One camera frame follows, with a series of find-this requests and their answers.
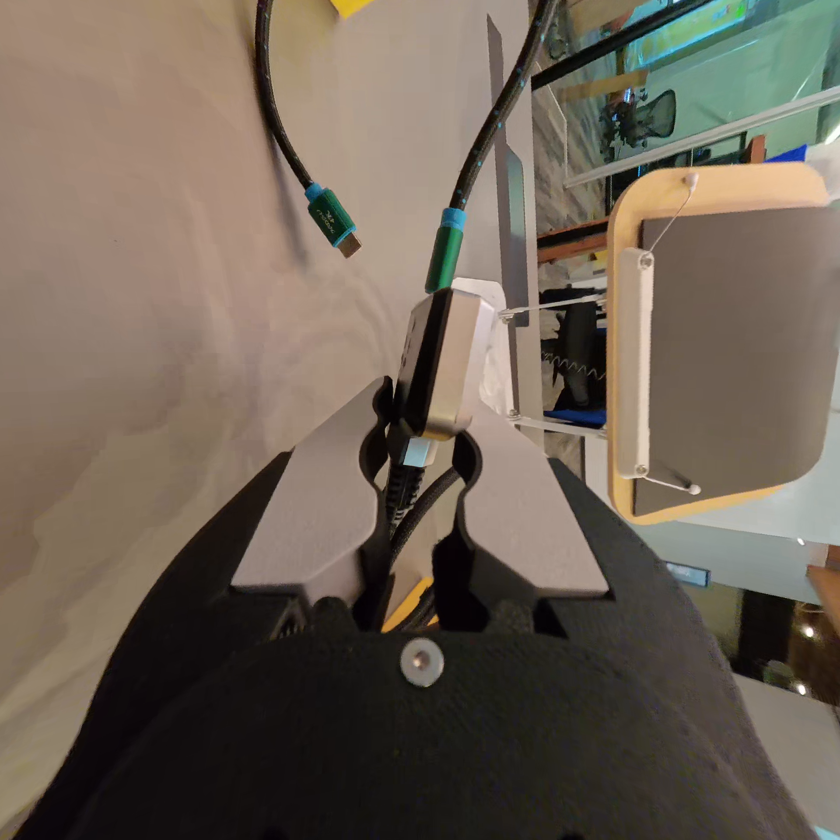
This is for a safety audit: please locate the dark monitor with wooden back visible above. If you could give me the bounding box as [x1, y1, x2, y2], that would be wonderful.
[607, 164, 840, 529]

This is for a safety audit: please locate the black boom pole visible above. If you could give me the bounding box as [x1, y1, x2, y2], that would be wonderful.
[532, 0, 716, 90]

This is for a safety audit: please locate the black braided hdmi cable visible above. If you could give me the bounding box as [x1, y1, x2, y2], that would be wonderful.
[423, 0, 561, 295]

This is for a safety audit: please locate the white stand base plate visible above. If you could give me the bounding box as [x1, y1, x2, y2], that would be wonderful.
[453, 178, 703, 497]

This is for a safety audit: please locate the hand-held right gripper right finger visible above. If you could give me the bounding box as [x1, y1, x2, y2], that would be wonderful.
[440, 407, 614, 618]

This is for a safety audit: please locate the grey adapter with braided cable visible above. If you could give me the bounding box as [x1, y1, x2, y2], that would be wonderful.
[378, 289, 502, 624]

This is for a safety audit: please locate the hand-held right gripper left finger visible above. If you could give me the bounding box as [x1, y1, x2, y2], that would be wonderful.
[230, 381, 392, 618]

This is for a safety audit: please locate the black mesh swivel chair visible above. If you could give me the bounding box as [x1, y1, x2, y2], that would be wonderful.
[611, 90, 679, 148]

